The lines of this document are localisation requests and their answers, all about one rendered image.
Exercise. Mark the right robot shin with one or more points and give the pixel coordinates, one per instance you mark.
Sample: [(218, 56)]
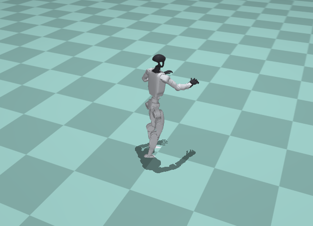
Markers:
[(152, 143)]

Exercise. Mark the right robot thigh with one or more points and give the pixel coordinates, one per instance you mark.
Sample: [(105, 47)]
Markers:
[(159, 121)]

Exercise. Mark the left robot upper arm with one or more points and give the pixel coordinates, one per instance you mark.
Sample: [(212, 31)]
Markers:
[(145, 76)]

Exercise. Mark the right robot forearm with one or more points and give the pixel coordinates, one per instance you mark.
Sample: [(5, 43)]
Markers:
[(184, 86)]

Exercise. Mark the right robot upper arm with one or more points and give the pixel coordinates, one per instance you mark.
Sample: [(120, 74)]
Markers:
[(166, 79)]

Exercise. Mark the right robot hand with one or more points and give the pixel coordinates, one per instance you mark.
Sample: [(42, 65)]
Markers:
[(193, 82)]

